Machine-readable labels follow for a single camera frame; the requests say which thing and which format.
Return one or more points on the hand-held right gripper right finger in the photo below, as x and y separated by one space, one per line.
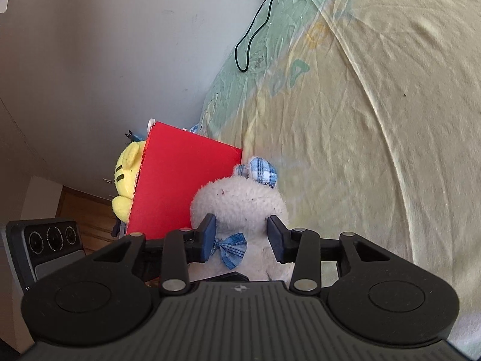
274 238

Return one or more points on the cartoon printed bed sheet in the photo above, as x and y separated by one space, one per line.
375 120

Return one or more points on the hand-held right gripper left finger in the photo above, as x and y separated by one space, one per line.
209 238

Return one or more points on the red cardboard box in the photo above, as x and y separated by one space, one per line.
176 180

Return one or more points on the blue plastic package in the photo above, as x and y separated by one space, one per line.
137 137

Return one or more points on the white rabbit plush toy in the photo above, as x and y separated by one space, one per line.
240 203

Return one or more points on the yellow tiger plush toy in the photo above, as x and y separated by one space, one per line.
126 173

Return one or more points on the wooden cabinet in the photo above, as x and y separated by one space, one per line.
86 214

